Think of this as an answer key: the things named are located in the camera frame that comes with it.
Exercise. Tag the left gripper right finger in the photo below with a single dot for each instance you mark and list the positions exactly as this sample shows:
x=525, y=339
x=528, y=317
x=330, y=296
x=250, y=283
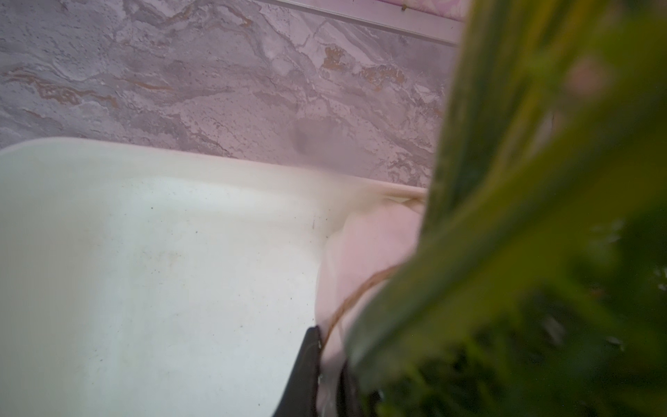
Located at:
x=350, y=401

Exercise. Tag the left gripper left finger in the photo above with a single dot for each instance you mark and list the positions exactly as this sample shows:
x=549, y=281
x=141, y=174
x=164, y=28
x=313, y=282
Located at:
x=300, y=394

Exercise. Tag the pink flower pot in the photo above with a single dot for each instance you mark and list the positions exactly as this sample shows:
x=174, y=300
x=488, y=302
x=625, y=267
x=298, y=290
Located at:
x=538, y=283

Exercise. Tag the white plastic storage box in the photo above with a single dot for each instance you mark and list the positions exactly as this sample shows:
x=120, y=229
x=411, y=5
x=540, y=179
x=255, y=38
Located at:
x=149, y=282

